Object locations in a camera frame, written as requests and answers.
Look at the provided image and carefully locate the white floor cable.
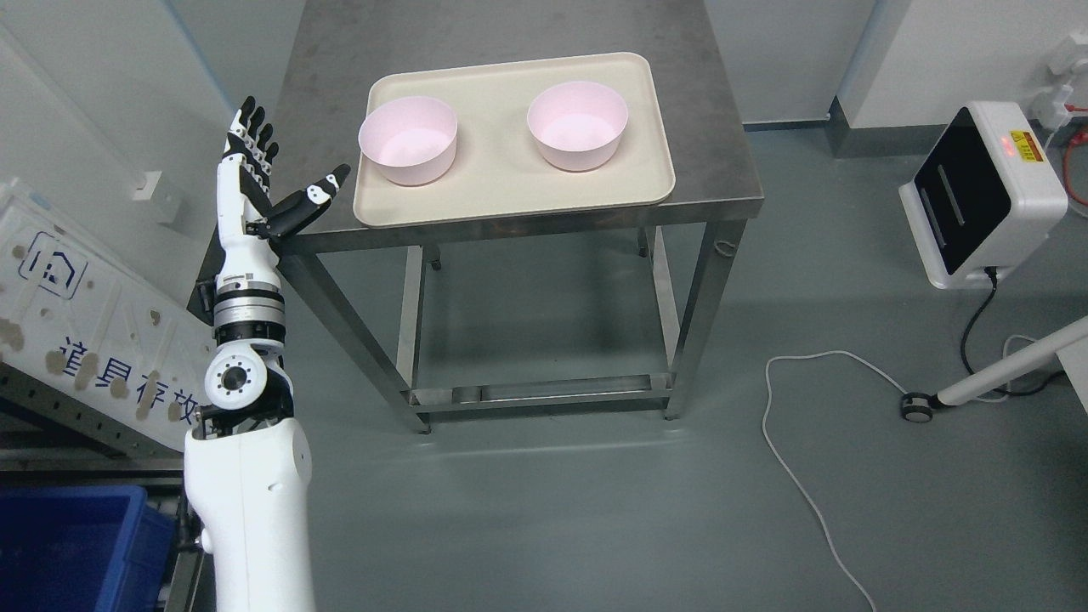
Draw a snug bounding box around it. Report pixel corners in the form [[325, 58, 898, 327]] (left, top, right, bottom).
[[762, 351, 908, 612]]

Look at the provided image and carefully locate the beige plastic tray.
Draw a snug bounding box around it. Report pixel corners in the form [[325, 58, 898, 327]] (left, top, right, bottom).
[[353, 52, 676, 229]]

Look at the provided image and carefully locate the white stand leg with caster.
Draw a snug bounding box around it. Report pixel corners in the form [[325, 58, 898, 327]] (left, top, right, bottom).
[[900, 317, 1087, 423]]

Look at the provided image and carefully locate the black power cable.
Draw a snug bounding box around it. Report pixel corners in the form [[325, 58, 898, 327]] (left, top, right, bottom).
[[960, 267, 1059, 397]]

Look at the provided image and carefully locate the red cable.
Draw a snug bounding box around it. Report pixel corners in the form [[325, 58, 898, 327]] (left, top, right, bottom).
[[1062, 102, 1088, 207]]

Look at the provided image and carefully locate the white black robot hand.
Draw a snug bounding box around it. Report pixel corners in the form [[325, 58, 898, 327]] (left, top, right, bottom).
[[215, 96, 351, 284]]

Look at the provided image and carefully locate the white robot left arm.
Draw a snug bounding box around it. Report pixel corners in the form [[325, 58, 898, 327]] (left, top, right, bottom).
[[184, 266, 316, 611]]

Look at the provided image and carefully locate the white black box device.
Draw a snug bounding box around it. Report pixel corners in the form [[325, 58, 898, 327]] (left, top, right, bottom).
[[898, 101, 1068, 290]]

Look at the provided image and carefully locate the white wall socket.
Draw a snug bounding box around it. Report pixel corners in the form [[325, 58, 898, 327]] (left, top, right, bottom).
[[132, 171, 186, 224]]

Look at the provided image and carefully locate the stainless steel table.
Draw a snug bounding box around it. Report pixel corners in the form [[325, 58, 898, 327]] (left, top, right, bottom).
[[195, 0, 765, 434]]

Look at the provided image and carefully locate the white wall outlet box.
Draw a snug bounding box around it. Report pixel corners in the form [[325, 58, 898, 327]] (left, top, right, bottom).
[[1030, 30, 1087, 132]]

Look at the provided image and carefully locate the blue plastic bin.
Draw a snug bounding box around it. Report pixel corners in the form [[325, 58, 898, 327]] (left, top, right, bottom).
[[1, 485, 175, 611]]

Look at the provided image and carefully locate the pink bowl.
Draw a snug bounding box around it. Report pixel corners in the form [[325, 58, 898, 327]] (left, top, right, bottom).
[[357, 94, 460, 186], [527, 81, 630, 172]]

